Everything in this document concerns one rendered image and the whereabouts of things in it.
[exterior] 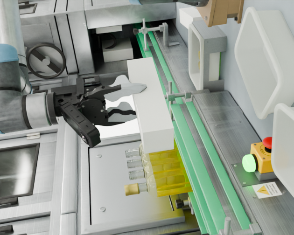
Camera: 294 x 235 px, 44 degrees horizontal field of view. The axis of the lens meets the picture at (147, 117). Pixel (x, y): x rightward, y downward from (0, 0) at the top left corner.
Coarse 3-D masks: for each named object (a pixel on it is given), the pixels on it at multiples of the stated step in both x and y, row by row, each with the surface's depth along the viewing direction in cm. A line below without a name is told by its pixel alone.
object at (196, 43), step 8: (192, 24) 132; (192, 32) 137; (192, 40) 138; (200, 40) 122; (192, 48) 140; (200, 48) 123; (192, 56) 142; (200, 56) 125; (192, 64) 144; (200, 64) 126; (192, 72) 146; (200, 72) 128; (192, 80) 142; (200, 80) 130; (200, 88) 132
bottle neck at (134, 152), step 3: (126, 150) 128; (129, 150) 127; (132, 150) 127; (135, 150) 127; (138, 150) 127; (126, 153) 127; (129, 153) 127; (132, 153) 127; (135, 153) 127; (138, 153) 127; (126, 156) 127; (129, 156) 127; (132, 156) 127; (135, 156) 128
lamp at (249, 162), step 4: (244, 156) 92; (248, 156) 91; (252, 156) 91; (244, 160) 91; (248, 160) 90; (252, 160) 90; (256, 160) 90; (244, 164) 92; (248, 164) 90; (252, 164) 90; (256, 164) 90; (248, 168) 90; (252, 168) 90; (256, 168) 90
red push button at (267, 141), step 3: (264, 138) 90; (267, 138) 89; (270, 138) 89; (264, 141) 89; (267, 141) 89; (270, 141) 88; (264, 144) 89; (267, 144) 88; (270, 144) 88; (267, 147) 88; (270, 147) 88
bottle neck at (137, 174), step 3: (129, 171) 118; (132, 171) 118; (135, 171) 118; (138, 171) 118; (141, 171) 118; (129, 174) 117; (132, 174) 117; (135, 174) 117; (138, 174) 117; (141, 174) 117; (129, 177) 117; (132, 177) 117; (135, 177) 117; (138, 177) 117; (141, 177) 118
